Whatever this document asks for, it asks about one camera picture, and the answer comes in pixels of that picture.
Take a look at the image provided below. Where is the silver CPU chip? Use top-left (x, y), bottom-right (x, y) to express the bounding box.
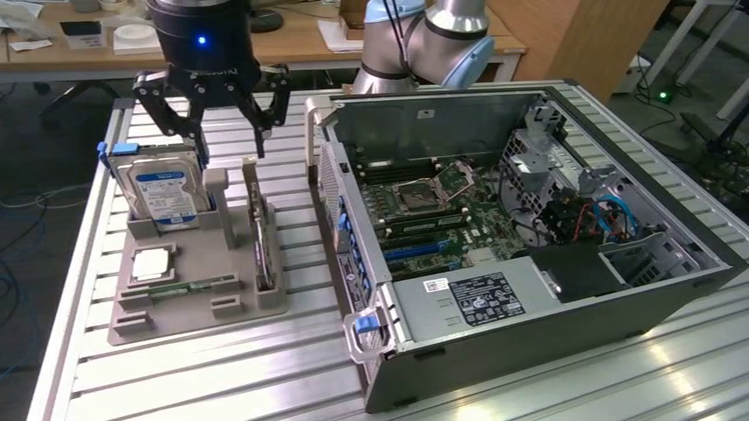
top-left (130, 249), bottom-right (174, 282)

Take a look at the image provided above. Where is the black round lamp base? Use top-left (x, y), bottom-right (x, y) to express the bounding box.
top-left (249, 7), bottom-right (285, 33)

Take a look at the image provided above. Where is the black office chair base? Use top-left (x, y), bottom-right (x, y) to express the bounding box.
top-left (33, 78), bottom-right (176, 131)

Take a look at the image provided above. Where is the open black PC case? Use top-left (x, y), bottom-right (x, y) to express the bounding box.
top-left (303, 80), bottom-right (749, 416)

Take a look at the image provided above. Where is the green RAM stick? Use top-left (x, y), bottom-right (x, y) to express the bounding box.
top-left (148, 276), bottom-right (234, 298)

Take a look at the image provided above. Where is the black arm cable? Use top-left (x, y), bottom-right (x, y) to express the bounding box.
top-left (381, 0), bottom-right (412, 83)

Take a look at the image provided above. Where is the white paper stack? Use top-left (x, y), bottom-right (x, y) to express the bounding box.
top-left (317, 19), bottom-right (364, 54)

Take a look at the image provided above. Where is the green motherboard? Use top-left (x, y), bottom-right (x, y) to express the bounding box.
top-left (348, 151), bottom-right (531, 282)

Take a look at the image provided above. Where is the white round dish block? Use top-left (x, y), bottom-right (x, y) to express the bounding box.
top-left (110, 25), bottom-right (160, 56)

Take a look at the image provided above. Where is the grey power supply with label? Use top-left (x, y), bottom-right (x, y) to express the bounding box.
top-left (389, 257), bottom-right (564, 347)

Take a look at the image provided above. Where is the clear plastic bag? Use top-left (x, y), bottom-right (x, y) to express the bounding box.
top-left (0, 6), bottom-right (60, 41)

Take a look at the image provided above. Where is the black floor equipment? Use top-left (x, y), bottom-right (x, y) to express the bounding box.
top-left (679, 111), bottom-right (749, 199)

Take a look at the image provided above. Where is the perforated metal disk bay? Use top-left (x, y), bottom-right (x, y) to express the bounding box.
top-left (497, 127), bottom-right (592, 207)

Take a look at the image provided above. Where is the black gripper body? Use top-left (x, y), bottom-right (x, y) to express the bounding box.
top-left (144, 0), bottom-right (261, 109)

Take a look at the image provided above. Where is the blue expansion slot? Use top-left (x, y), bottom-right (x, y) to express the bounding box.
top-left (383, 239), bottom-right (452, 260)

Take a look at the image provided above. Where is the white floor cable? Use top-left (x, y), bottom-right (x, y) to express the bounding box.
top-left (0, 182), bottom-right (89, 211)

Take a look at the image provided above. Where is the grey disk bay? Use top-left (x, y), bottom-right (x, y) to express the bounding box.
top-left (596, 231), bottom-right (703, 289)

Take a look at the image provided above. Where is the white box with red button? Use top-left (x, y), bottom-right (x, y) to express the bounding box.
top-left (612, 54), bottom-right (652, 96)

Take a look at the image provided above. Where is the wooden cabinet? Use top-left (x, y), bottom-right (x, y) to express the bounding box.
top-left (512, 0), bottom-right (672, 103)

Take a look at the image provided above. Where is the blue data wire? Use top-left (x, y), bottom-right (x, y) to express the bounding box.
top-left (588, 196), bottom-right (639, 241)

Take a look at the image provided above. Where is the hard disk in blue caddy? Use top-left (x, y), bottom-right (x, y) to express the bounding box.
top-left (94, 140), bottom-right (213, 232)

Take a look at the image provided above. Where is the black drive connector block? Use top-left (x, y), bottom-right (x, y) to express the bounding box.
top-left (538, 197), bottom-right (592, 245)

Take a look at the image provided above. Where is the graphics card with black fan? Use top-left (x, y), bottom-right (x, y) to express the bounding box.
top-left (241, 156), bottom-right (277, 294)

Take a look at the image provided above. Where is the grey printed parts rack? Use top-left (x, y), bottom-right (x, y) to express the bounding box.
top-left (106, 168), bottom-right (291, 347)

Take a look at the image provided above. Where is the CPU socket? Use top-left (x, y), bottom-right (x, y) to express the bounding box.
top-left (389, 178), bottom-right (447, 212)

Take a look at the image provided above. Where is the metal socket cover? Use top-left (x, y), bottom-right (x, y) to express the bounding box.
top-left (435, 160), bottom-right (476, 195)

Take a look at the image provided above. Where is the brown cardboard box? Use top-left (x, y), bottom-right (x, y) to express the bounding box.
top-left (337, 0), bottom-right (371, 31)

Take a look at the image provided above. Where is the blue floor cable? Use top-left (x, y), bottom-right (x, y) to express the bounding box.
top-left (0, 209), bottom-right (52, 378)

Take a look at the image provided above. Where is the white table frame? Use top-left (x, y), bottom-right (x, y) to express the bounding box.
top-left (639, 0), bottom-right (749, 120)

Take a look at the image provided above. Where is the wooden desk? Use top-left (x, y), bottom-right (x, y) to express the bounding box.
top-left (0, 0), bottom-right (527, 84)

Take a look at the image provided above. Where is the black RAM stick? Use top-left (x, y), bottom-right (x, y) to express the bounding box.
top-left (380, 213), bottom-right (471, 240)

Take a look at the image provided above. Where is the white box with black top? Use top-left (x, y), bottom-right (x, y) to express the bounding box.
top-left (58, 20), bottom-right (109, 50)

